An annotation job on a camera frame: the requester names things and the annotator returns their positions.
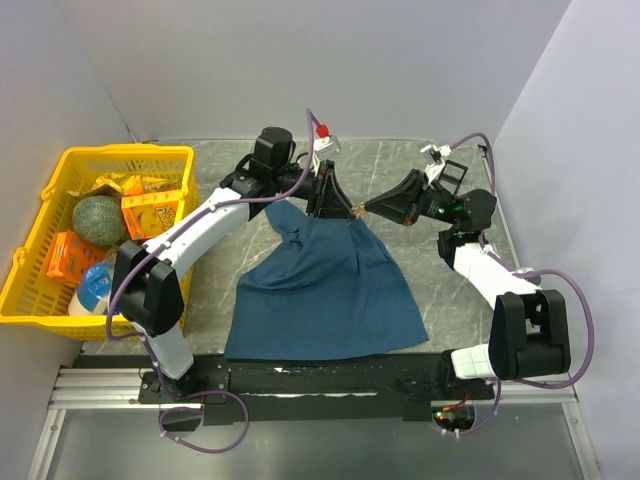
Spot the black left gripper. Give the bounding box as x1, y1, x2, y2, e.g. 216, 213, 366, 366
273, 161, 356, 223

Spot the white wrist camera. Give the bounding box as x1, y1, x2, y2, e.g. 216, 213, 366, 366
419, 142, 452, 184
313, 135, 341, 160

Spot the blue t-shirt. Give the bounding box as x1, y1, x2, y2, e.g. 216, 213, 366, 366
224, 201, 428, 361

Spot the aluminium frame rail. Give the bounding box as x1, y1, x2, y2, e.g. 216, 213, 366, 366
27, 367, 602, 479

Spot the orange cracker box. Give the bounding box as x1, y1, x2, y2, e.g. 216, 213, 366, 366
121, 190, 182, 241

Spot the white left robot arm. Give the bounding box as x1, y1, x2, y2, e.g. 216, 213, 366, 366
107, 124, 353, 402

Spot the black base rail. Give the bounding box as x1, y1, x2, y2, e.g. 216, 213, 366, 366
138, 353, 495, 426

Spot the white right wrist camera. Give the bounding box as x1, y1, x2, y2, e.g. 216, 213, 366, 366
419, 142, 452, 184

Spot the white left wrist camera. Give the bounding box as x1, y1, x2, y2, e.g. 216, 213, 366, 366
313, 135, 341, 160

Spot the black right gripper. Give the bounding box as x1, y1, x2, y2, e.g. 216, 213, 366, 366
365, 169, 461, 227

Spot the green melon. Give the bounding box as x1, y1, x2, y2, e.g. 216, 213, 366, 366
72, 195, 127, 248

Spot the yellow snack bag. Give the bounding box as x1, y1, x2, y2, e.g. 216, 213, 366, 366
67, 173, 178, 199

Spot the yellow plastic basket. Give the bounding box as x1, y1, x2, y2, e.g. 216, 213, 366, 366
1, 144, 200, 341

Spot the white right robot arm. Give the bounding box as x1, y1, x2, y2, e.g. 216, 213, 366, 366
363, 170, 571, 399

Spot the white blue bottle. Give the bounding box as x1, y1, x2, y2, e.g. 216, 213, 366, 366
68, 261, 115, 316

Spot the orange snack box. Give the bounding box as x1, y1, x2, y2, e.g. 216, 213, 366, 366
47, 230, 106, 287

